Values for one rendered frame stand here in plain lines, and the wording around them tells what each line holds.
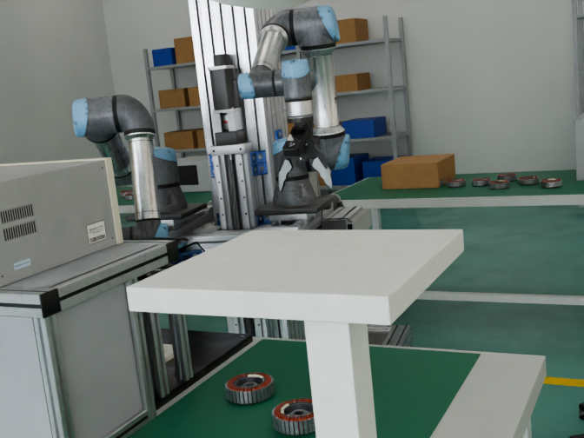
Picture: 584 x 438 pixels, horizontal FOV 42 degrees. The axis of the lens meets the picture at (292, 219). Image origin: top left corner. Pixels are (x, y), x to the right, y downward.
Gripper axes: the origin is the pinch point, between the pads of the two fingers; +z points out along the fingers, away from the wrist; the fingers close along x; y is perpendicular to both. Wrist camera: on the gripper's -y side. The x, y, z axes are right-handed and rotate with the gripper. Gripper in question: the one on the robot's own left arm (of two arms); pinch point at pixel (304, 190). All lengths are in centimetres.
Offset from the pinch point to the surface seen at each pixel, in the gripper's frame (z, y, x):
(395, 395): 40, -42, -30
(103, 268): 4, -66, 24
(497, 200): 42, 208, -38
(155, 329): 22, -51, 22
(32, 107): -30, 552, 495
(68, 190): -11, -57, 35
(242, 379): 37, -43, 6
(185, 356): 32, -42, 21
